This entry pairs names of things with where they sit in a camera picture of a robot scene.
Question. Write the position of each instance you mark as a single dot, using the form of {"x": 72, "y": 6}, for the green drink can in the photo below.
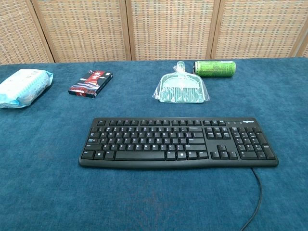
{"x": 215, "y": 68}

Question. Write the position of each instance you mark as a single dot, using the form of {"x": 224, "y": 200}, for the black computer keyboard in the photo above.
{"x": 178, "y": 144}

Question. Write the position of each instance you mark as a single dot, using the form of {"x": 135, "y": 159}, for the white blue tissue pack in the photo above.
{"x": 22, "y": 87}

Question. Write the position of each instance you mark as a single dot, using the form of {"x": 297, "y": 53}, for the woven wooden folding screen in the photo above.
{"x": 154, "y": 29}

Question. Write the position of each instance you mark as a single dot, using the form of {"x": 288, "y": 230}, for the blue table cloth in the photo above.
{"x": 72, "y": 187}

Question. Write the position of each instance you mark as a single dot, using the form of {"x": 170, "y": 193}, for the green mini dustpan brush set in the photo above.
{"x": 181, "y": 87}

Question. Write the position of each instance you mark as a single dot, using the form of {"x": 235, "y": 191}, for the black red printed box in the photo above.
{"x": 92, "y": 83}

